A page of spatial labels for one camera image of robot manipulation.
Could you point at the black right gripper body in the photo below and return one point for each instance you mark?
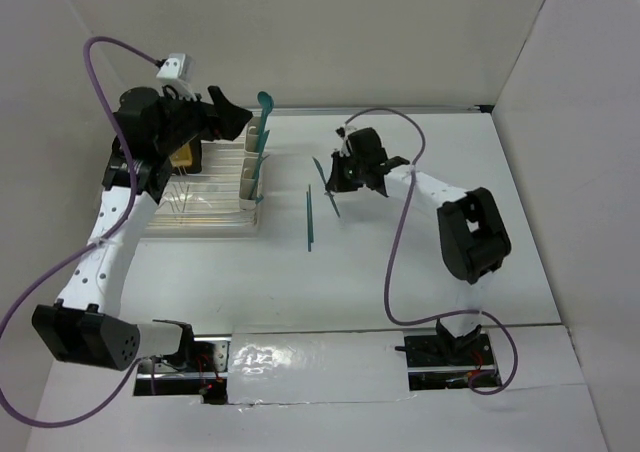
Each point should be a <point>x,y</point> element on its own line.
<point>348,173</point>

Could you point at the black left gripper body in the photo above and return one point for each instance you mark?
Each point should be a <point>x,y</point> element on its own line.
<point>188,121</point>

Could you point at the teal plastic spoon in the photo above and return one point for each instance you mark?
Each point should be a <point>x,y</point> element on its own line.
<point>263,126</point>
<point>266,103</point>

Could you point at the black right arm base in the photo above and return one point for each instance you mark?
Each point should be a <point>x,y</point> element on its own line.
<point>438,361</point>

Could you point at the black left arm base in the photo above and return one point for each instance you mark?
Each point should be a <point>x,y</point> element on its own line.
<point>203,377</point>

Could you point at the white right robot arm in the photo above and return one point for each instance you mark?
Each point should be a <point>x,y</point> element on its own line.
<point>473,239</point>

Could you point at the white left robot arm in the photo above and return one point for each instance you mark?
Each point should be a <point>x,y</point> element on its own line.
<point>83,325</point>

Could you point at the white far utensil caddy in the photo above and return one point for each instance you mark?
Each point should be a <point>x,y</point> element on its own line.
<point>251,137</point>

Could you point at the white utensil caddy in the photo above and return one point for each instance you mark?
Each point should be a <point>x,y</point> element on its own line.
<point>246,202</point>
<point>251,137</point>

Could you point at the black yellow square plate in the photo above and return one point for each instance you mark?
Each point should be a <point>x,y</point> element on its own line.
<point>188,159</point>

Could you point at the white near utensil caddy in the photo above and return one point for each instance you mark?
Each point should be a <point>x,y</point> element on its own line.
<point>246,202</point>

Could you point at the white foil cover board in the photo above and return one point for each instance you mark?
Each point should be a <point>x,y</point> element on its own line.
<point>316,368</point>

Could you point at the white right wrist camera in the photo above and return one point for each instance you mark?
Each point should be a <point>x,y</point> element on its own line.
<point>343,133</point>

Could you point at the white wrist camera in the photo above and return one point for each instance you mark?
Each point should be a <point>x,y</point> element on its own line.
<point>343,133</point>
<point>176,72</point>

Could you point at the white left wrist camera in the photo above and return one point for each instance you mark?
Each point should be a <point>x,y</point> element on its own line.
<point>176,72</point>

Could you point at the white wire dish rack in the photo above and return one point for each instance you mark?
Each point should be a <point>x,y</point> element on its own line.
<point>206,205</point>

